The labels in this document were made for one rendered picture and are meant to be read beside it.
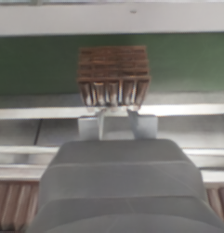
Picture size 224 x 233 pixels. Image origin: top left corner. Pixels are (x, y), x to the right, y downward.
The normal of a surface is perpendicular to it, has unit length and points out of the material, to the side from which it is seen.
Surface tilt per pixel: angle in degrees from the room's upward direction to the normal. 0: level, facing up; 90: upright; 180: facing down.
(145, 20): 90
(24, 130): 90
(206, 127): 90
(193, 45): 2
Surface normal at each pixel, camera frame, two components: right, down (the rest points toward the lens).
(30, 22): -0.01, -0.47
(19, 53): 0.02, 0.88
